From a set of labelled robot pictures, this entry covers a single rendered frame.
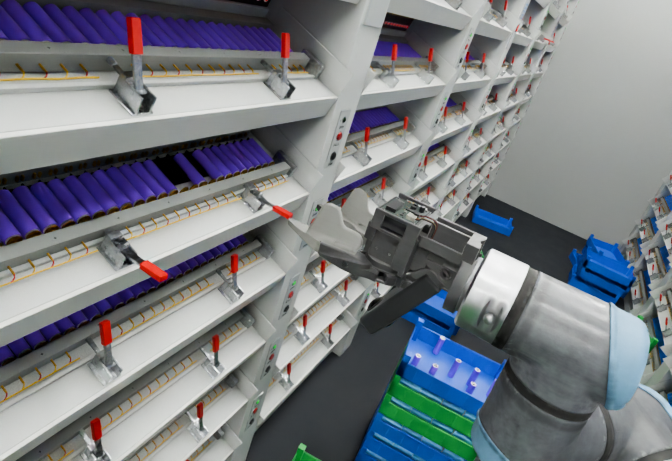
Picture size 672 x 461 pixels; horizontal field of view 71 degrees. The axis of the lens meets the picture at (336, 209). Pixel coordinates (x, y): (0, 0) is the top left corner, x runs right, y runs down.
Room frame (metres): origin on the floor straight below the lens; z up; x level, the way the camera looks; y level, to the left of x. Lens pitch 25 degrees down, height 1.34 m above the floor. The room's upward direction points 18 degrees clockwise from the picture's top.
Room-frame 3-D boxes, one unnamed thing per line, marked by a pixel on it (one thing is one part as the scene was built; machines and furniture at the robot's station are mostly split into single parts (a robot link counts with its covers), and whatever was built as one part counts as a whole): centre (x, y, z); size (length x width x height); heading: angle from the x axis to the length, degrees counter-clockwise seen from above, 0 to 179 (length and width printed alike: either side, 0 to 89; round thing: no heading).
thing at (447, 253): (0.46, -0.10, 1.10); 0.12 x 0.08 x 0.09; 68
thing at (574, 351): (0.40, -0.26, 1.09); 0.12 x 0.09 x 0.10; 68
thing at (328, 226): (0.47, 0.01, 1.09); 0.09 x 0.03 x 0.06; 83
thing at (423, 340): (1.12, -0.48, 0.44); 0.30 x 0.20 x 0.08; 76
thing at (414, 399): (1.12, -0.48, 0.36); 0.30 x 0.20 x 0.08; 76
